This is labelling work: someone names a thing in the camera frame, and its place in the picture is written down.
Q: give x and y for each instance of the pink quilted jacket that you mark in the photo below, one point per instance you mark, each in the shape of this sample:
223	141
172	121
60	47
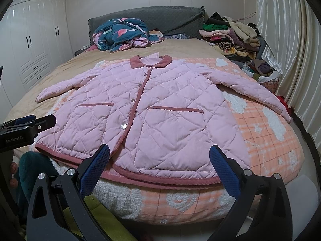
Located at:
159	117

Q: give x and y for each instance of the orange plaid cloud blanket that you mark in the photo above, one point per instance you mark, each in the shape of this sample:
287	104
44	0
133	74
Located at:
272	146

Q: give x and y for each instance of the bag of clothes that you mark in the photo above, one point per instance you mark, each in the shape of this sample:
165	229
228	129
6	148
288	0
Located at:
263	73

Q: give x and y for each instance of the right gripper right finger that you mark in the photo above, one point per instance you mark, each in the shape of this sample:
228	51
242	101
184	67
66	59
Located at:
273	219

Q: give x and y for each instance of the pile of folded clothes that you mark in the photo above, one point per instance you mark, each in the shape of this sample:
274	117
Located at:
233	39

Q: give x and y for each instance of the dark patterned pillow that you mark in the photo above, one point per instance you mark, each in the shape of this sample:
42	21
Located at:
177	36

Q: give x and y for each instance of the shiny cream curtain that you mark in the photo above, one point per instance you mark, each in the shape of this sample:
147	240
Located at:
292	33

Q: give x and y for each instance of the person's left hand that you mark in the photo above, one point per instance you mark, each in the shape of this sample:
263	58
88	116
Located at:
13	169

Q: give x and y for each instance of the blue flamingo quilt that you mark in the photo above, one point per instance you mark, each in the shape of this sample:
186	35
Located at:
123	33

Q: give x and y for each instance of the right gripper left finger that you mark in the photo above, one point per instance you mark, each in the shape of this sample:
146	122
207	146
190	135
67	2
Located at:
57	210

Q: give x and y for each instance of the red bag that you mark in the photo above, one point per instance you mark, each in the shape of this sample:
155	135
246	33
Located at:
282	100

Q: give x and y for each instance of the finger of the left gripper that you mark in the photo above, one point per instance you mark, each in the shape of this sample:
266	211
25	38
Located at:
39	125
18	124

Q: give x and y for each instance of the white wardrobe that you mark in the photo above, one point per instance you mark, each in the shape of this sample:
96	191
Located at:
34	41

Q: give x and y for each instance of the grey headboard cover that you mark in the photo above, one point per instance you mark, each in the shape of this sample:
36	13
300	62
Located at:
170	20

